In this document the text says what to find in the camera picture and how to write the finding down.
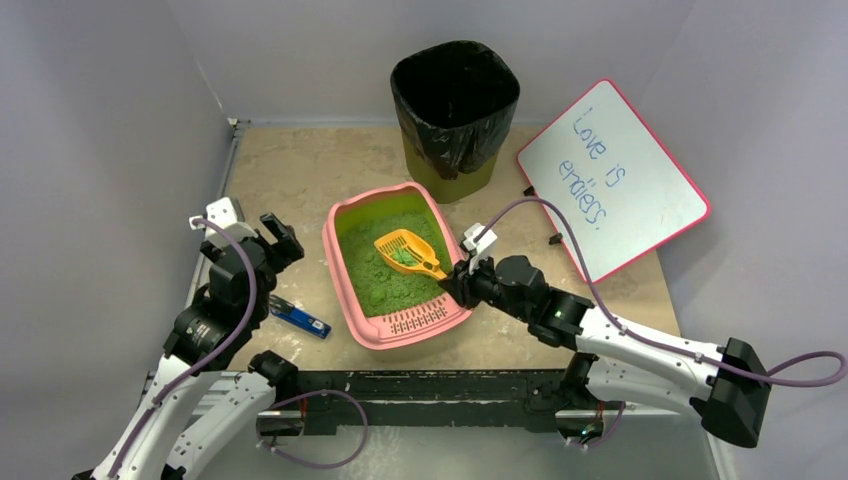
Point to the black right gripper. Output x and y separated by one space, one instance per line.
464 283

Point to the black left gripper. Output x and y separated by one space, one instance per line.
266 244

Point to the green litter clump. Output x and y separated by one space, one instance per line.
404 257

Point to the yellow litter scoop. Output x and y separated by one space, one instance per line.
428 265

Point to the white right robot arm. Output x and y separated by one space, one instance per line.
625 361

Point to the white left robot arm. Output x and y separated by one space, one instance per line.
163 440

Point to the green cat litter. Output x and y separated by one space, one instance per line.
380 289

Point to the pink and green litter box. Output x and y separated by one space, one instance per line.
405 327

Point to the blue and black stapler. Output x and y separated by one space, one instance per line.
288 312

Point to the olive green trash bin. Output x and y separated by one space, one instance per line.
441 190

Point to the black trash bag liner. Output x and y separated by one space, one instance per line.
455 102

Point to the pink framed whiteboard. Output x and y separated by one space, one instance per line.
619 191

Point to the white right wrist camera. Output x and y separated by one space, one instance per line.
478 242

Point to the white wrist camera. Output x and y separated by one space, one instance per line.
227 214
478 242

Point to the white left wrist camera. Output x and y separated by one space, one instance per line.
227 214

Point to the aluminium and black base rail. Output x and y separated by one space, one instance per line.
539 401

